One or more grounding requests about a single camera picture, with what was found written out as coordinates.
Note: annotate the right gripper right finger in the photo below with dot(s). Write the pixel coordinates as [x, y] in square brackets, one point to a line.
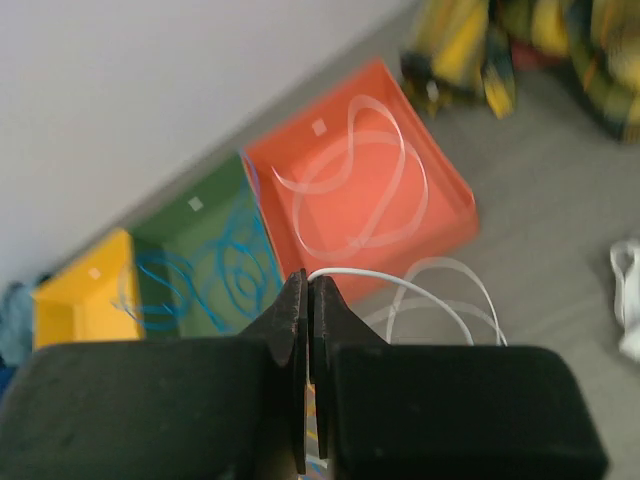
[443, 411]

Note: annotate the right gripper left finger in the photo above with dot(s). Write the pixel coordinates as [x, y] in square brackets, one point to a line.
[230, 407]

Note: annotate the yellow plastic bin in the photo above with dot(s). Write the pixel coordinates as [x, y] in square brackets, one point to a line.
[92, 299]

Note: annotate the green plastic bin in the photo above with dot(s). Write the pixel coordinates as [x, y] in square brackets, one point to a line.
[203, 261]

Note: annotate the blue plaid cloth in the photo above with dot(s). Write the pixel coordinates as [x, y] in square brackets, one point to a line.
[6, 376]

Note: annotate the red plastic bin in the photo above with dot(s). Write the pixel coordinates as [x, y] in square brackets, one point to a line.
[356, 180]

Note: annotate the light blue cloth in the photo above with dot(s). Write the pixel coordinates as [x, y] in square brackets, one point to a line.
[17, 327]

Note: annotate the black white striped cloth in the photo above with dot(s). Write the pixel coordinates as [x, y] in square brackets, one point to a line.
[624, 260]

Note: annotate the yellow plaid shirt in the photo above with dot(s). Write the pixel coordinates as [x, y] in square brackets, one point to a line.
[471, 51]

